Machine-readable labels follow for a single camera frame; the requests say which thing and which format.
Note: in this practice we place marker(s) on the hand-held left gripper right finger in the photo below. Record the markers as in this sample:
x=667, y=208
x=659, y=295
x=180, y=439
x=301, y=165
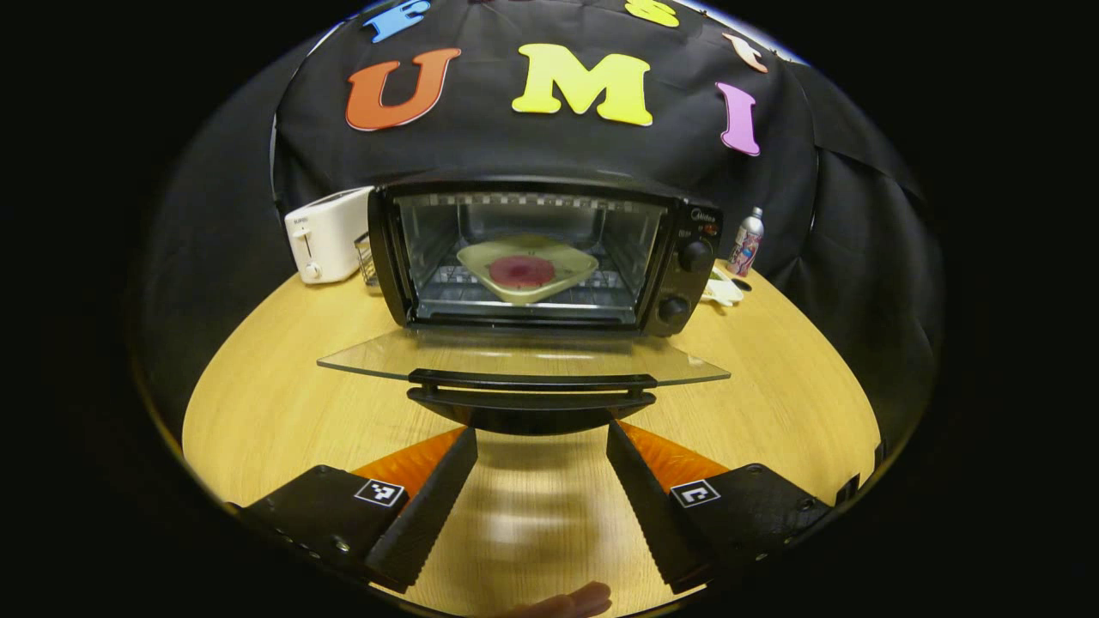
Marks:
x=652, y=515

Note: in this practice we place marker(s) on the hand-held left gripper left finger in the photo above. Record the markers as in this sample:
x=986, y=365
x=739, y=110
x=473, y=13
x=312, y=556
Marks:
x=429, y=515

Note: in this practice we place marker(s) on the black electric oven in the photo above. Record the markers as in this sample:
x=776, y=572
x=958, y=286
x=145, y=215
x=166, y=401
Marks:
x=691, y=292

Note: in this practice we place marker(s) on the pink round food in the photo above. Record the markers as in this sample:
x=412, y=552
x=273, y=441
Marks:
x=521, y=271

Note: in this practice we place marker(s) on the cream square plate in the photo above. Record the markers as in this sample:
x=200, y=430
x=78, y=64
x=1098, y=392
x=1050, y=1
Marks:
x=571, y=266

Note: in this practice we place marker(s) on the white divided spice tray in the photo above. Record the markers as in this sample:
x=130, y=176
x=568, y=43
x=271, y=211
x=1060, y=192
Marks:
x=721, y=290

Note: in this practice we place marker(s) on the silver spray bottle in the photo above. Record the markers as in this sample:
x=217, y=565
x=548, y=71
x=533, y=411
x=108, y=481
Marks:
x=745, y=245

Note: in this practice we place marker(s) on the white toaster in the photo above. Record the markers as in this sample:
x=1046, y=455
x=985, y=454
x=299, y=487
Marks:
x=326, y=236

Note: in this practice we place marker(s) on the black backdrop cloth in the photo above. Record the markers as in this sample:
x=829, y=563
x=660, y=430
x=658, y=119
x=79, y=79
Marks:
x=515, y=146

